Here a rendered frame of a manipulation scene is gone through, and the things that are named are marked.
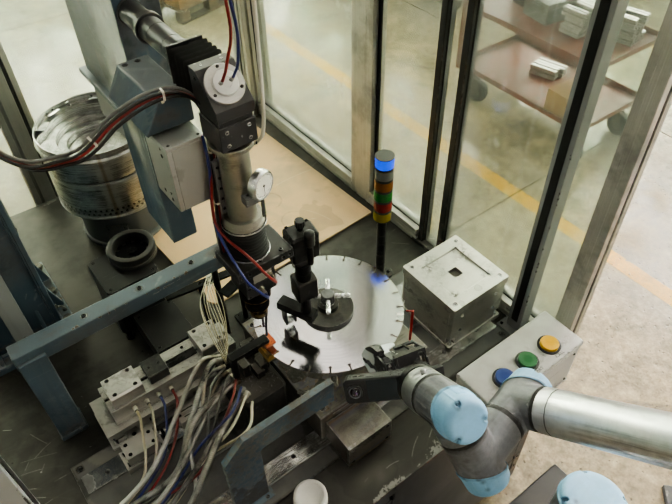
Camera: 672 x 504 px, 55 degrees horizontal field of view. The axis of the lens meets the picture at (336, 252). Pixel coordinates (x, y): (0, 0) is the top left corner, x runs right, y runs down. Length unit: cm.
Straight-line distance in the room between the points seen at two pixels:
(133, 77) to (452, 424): 71
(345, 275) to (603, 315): 154
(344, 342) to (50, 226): 107
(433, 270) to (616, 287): 148
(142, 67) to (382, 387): 65
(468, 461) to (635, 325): 187
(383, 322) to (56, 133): 100
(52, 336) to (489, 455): 84
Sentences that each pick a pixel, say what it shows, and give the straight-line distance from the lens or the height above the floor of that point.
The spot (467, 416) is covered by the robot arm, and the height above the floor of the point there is 121.
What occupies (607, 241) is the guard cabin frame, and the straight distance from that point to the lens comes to 138.
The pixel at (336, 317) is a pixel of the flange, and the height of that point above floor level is 96.
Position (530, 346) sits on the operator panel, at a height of 90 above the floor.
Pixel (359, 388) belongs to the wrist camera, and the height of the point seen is 109.
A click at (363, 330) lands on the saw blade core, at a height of 95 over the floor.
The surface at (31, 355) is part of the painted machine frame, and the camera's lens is 137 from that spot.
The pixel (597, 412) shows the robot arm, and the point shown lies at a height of 121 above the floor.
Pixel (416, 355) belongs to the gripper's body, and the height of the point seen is 111.
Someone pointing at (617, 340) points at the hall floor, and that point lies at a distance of 274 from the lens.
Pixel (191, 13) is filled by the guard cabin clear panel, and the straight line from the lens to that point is 215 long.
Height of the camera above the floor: 203
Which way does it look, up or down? 45 degrees down
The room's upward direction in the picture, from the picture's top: 1 degrees counter-clockwise
